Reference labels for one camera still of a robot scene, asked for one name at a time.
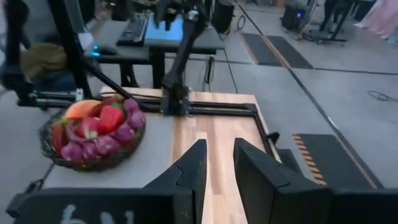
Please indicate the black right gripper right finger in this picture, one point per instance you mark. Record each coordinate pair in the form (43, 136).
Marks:
(295, 205)

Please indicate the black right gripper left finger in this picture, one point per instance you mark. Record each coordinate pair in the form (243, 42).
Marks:
(140, 205)

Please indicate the purple onion braid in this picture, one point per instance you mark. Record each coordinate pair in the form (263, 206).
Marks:
(105, 144)

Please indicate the red green chili pepper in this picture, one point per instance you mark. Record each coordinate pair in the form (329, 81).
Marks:
(57, 138)

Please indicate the dark wicker basket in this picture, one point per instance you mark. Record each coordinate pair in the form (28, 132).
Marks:
(93, 166)

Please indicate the blue mouse pad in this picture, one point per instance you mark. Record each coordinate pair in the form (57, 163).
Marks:
(161, 37)

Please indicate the black keyboard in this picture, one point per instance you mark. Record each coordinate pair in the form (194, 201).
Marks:
(132, 31)

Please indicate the grey woven placemat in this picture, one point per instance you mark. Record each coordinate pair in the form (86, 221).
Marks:
(149, 155)

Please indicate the black striped-edge floor mat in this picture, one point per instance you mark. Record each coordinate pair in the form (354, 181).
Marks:
(342, 161)

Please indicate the computer mouse blue light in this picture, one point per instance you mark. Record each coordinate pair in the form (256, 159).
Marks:
(104, 50)

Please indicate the black floor mat orange stripe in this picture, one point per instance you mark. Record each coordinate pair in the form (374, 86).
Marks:
(276, 49)

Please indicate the person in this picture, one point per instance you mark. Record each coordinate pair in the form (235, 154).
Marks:
(46, 62)

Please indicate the black computer tower blue light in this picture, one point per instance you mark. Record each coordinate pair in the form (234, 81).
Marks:
(295, 17)

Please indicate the black office desk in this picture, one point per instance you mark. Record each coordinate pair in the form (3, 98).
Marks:
(335, 18)

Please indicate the pink curtain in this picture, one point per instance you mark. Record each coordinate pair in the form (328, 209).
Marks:
(379, 18)

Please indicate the black overhead frame post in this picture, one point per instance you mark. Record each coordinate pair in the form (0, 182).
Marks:
(14, 46)
(70, 46)

